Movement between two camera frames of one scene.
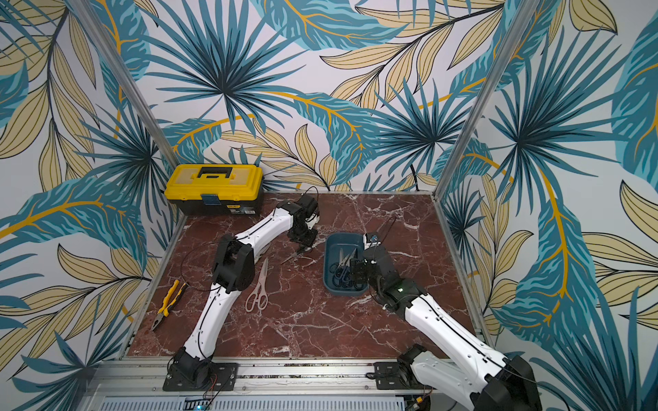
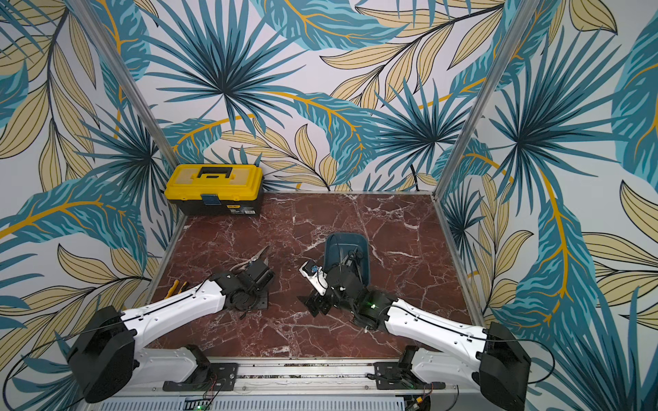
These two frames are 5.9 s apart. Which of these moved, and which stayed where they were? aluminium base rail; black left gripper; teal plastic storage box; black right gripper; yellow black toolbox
Moved: black right gripper; black left gripper
Stayed: aluminium base rail; teal plastic storage box; yellow black toolbox
